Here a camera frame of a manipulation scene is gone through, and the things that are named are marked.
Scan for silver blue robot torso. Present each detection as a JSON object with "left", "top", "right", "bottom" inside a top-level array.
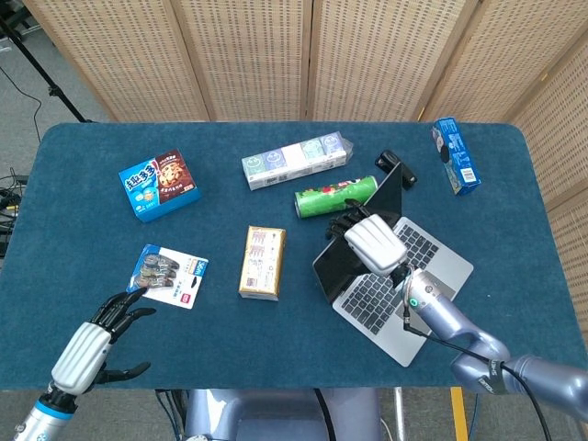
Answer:
[{"left": 183, "top": 388, "right": 385, "bottom": 441}]

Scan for silver laptop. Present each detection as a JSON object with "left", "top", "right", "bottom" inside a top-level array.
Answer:
[{"left": 311, "top": 163, "right": 475, "bottom": 368}]

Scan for black stapler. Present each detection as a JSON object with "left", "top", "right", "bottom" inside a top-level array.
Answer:
[{"left": 374, "top": 150, "right": 418, "bottom": 190}]

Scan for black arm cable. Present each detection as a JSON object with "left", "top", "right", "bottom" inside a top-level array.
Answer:
[{"left": 402, "top": 311, "right": 555, "bottom": 441}]

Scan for gold wrapped paper package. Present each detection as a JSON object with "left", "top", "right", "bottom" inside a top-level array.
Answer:
[{"left": 237, "top": 224, "right": 288, "bottom": 302}]

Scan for blue chocolate chip cookie box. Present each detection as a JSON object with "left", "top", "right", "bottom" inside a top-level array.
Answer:
[{"left": 118, "top": 147, "right": 203, "bottom": 224}]

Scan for correction tape blister pack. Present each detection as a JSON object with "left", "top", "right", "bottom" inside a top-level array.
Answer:
[{"left": 126, "top": 243, "right": 210, "bottom": 311}]

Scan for black tripod stand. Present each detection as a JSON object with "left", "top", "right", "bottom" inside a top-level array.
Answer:
[{"left": 0, "top": 17, "right": 93, "bottom": 124}]

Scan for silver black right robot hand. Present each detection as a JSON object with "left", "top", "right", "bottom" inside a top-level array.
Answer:
[{"left": 326, "top": 198, "right": 410, "bottom": 277}]

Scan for white tissue multi-pack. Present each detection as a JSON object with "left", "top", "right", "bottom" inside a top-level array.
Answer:
[{"left": 241, "top": 130, "right": 355, "bottom": 192}]

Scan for black floor cables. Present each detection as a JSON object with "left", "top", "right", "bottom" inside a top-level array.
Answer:
[{"left": 0, "top": 167, "right": 28, "bottom": 244}]

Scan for blue felt table cover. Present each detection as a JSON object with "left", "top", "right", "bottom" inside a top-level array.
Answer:
[{"left": 0, "top": 121, "right": 588, "bottom": 391}]

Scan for blue sandwich cookie box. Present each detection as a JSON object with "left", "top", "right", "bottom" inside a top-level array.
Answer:
[{"left": 430, "top": 117, "right": 482, "bottom": 197}]

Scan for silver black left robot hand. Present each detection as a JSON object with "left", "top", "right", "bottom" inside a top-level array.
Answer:
[{"left": 50, "top": 288, "right": 157, "bottom": 396}]

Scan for green chips can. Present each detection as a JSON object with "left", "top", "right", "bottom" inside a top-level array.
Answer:
[{"left": 294, "top": 175, "right": 380, "bottom": 221}]

